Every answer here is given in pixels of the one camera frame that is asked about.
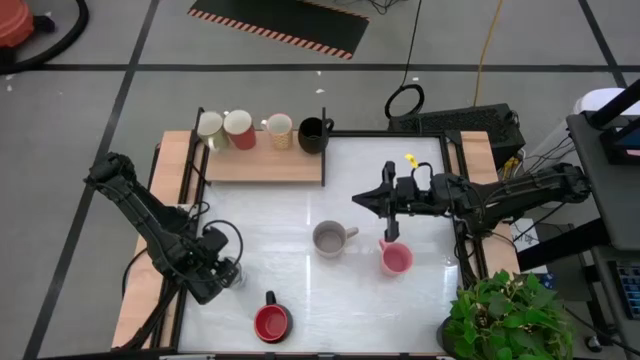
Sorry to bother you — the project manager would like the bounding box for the black computer case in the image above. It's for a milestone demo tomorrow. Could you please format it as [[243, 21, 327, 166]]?
[[388, 103, 527, 169]]

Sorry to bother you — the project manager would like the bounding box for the black metal rig frame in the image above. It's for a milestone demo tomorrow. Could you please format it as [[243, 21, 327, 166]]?
[[117, 128, 490, 360]]

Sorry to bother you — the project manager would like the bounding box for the grey equipment cart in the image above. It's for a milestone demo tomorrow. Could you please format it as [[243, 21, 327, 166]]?
[[517, 112, 640, 351]]

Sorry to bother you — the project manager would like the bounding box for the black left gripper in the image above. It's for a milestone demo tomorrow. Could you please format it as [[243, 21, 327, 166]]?
[[185, 226, 240, 306]]

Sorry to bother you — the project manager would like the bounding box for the black keyboard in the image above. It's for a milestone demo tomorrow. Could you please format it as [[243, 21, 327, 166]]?
[[614, 263, 640, 321]]

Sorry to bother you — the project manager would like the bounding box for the cream mug with green pattern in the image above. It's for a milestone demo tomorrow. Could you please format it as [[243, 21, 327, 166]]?
[[197, 110, 230, 152]]

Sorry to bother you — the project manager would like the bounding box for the thick black vacuum hose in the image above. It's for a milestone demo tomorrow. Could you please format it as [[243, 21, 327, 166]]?
[[0, 0, 90, 75]]

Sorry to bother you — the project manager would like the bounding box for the beige grey mug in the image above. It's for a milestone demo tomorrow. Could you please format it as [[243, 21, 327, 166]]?
[[312, 220, 360, 260]]

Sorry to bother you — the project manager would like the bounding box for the orange-red tall mug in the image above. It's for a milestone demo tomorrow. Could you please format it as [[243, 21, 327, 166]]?
[[223, 109, 257, 151]]

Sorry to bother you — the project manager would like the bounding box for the black mug with red inside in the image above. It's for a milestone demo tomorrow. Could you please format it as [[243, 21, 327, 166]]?
[[253, 290, 294, 344]]

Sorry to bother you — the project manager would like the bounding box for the wooden shelf with black frame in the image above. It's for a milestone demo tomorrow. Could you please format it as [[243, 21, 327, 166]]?
[[192, 106, 326, 187]]

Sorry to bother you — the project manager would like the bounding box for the pink mug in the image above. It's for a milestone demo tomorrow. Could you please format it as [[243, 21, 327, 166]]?
[[377, 238, 415, 278]]

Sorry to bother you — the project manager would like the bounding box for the orange vacuum canister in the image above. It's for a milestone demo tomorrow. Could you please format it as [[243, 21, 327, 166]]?
[[0, 0, 35, 49]]

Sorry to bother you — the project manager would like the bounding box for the green leafy potted plant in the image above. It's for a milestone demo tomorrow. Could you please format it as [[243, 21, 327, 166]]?
[[438, 268, 576, 360]]

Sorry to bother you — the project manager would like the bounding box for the white bin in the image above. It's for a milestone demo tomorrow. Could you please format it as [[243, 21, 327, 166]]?
[[529, 87, 640, 209]]

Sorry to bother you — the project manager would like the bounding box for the white paper sheet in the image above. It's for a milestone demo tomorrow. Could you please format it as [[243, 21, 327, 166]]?
[[512, 219, 541, 251]]

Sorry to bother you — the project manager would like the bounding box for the black mat with striped edge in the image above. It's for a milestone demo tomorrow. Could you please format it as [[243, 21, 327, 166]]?
[[187, 0, 370, 61]]

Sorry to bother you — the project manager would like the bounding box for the all black mug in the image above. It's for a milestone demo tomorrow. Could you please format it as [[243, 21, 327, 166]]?
[[297, 116, 335, 155]]

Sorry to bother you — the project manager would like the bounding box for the thin black hanging cable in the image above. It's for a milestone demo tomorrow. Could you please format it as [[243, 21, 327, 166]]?
[[383, 0, 426, 120]]

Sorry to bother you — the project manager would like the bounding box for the yellow dotted mug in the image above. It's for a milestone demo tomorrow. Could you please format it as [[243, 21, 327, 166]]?
[[260, 112, 294, 151]]

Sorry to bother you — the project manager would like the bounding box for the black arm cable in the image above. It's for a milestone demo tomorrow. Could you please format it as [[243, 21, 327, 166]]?
[[121, 244, 151, 301]]

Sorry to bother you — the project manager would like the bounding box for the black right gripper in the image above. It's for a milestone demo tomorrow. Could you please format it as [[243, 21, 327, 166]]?
[[351, 160, 435, 244]]

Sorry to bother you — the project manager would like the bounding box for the thin yellow hanging cable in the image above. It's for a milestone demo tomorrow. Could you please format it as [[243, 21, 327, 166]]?
[[472, 0, 503, 107]]

